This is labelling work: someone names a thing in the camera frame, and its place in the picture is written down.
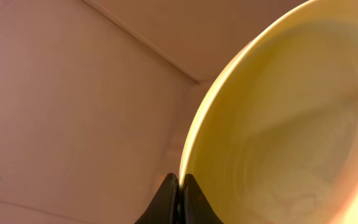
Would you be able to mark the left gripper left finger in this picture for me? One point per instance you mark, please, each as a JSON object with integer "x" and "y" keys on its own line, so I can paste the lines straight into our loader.
{"x": 163, "y": 207}

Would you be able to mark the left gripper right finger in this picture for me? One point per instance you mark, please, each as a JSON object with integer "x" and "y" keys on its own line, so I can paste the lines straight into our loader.
{"x": 195, "y": 208}

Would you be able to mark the yellow plate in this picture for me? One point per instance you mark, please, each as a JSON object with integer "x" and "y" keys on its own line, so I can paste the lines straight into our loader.
{"x": 275, "y": 139}

